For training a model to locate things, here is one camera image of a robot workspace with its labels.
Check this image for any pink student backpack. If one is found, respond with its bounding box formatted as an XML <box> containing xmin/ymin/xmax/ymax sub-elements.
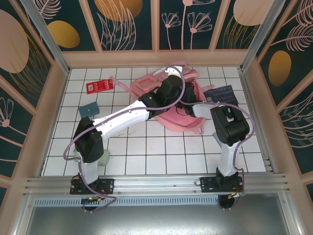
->
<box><xmin>110</xmin><ymin>59</ymin><xmax>216</xmax><ymax>136</ymax></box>

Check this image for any navy notebook with QR codes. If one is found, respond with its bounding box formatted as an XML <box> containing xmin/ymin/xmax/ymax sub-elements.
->
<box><xmin>203</xmin><ymin>85</ymin><xmax>238</xmax><ymax>105</ymax></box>

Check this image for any red card pack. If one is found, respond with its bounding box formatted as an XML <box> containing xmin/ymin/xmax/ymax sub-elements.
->
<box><xmin>86</xmin><ymin>78</ymin><xmax>114</xmax><ymax>94</ymax></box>

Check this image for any teal snap wallet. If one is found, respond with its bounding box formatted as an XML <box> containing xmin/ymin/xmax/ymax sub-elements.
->
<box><xmin>78</xmin><ymin>102</ymin><xmax>100</xmax><ymax>120</ymax></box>

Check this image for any pale green case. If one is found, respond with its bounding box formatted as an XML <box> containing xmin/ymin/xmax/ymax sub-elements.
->
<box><xmin>72</xmin><ymin>149</ymin><xmax>111</xmax><ymax>167</ymax></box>

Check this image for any grey metal sheet panel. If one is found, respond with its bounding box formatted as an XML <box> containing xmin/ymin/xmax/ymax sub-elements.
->
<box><xmin>14</xmin><ymin>193</ymin><xmax>304</xmax><ymax>235</ymax></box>

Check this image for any aluminium side rail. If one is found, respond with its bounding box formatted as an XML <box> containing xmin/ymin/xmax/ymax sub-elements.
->
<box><xmin>237</xmin><ymin>68</ymin><xmax>279</xmax><ymax>176</ymax></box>

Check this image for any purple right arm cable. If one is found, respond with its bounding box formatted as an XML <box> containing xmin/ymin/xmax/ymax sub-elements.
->
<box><xmin>182</xmin><ymin>101</ymin><xmax>256</xmax><ymax>211</ymax></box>

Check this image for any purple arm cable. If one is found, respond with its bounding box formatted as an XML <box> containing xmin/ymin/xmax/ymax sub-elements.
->
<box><xmin>182</xmin><ymin>101</ymin><xmax>256</xmax><ymax>211</ymax></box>
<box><xmin>63</xmin><ymin>65</ymin><xmax>185</xmax><ymax>213</ymax></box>

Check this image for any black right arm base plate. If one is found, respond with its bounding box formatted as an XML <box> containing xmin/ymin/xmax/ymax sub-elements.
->
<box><xmin>200</xmin><ymin>176</ymin><xmax>245</xmax><ymax>194</ymax></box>

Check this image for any aluminium mounting rail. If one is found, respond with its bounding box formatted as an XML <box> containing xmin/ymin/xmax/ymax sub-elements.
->
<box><xmin>23</xmin><ymin>173</ymin><xmax>293</xmax><ymax>196</ymax></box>

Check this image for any aluminium frame post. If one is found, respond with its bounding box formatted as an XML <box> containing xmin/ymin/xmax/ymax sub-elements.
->
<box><xmin>21</xmin><ymin>0</ymin><xmax>72</xmax><ymax>74</ymax></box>
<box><xmin>239</xmin><ymin>0</ymin><xmax>285</xmax><ymax>72</ymax></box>

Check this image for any slotted grey cable duct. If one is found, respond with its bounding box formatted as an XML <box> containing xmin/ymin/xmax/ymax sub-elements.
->
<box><xmin>33</xmin><ymin>197</ymin><xmax>243</xmax><ymax>207</ymax></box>

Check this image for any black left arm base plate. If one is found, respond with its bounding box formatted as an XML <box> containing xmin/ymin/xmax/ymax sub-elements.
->
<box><xmin>70</xmin><ymin>177</ymin><xmax>115</xmax><ymax>195</ymax></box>

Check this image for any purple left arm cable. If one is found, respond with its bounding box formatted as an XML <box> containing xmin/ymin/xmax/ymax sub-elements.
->
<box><xmin>63</xmin><ymin>65</ymin><xmax>185</xmax><ymax>213</ymax></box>

